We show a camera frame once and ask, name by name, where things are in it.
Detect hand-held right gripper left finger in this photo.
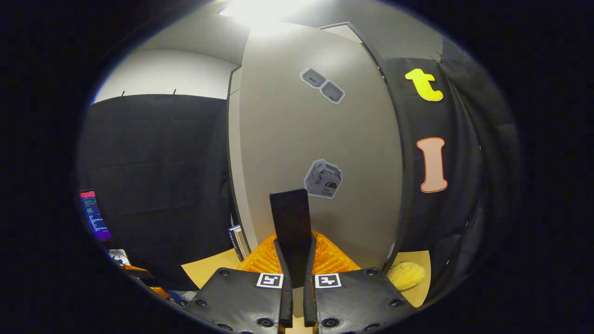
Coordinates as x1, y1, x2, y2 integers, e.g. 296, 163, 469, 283
185, 233, 294, 334

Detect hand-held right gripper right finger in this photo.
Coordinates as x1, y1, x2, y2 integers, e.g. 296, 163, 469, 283
304, 231, 416, 334

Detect grey double-door shoe cabinet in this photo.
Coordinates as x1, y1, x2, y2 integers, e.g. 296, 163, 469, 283
226, 21, 413, 279

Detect computer monitor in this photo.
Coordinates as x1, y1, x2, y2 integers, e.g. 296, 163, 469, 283
79, 189, 113, 241

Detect black backdrop cloth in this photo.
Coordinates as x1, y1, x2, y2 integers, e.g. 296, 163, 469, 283
79, 95, 232, 290
385, 42, 516, 302

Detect yellow fuzzy sponge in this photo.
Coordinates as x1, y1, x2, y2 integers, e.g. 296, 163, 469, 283
387, 261, 426, 292

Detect grey cabinet drawer with handle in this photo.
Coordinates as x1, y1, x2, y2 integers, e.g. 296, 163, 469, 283
228, 21, 364, 96

